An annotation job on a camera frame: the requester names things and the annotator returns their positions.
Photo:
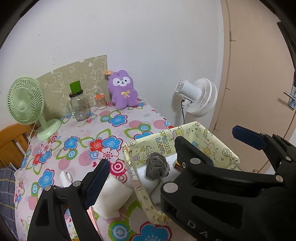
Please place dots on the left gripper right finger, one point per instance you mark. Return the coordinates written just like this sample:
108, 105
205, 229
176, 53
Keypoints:
212, 203

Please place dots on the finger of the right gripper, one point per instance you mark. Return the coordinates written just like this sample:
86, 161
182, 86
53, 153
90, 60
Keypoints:
261, 141

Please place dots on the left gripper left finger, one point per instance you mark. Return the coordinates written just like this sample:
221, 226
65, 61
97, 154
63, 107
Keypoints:
48, 222

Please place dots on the white tissue roll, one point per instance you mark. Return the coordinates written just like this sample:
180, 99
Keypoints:
66, 179

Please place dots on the grey sock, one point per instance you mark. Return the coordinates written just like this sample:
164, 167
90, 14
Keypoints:
157, 166

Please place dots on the white towel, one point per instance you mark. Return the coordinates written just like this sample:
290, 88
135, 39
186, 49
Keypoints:
112, 197

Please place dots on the red chocolate box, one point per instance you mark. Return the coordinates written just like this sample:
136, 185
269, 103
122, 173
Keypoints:
178, 167

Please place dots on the grey plaid pillow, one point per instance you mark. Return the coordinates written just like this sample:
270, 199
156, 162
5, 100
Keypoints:
7, 199

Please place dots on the beige door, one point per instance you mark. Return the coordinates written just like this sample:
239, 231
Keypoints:
257, 74

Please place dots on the floral tablecloth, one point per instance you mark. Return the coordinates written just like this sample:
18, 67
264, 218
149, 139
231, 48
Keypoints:
77, 147

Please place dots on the wooden bed headboard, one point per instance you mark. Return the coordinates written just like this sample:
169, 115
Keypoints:
14, 144

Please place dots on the yellow cartoon storage box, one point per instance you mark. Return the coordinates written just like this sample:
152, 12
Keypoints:
137, 151

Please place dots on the white standing fan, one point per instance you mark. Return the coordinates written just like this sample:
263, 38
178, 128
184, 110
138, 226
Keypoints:
199, 98

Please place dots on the glass mason jar mug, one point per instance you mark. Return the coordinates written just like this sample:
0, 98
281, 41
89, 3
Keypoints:
78, 106

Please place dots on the green desk fan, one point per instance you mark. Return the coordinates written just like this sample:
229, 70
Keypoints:
26, 104

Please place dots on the cotton swab jar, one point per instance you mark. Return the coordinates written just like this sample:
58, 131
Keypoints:
100, 101

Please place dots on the green plastic cup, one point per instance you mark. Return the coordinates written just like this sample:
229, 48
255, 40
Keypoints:
75, 87

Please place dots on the purple plush bunny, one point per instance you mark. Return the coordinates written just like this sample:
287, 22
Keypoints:
120, 85

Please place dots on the green patterned wall board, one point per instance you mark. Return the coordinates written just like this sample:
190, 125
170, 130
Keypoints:
57, 84

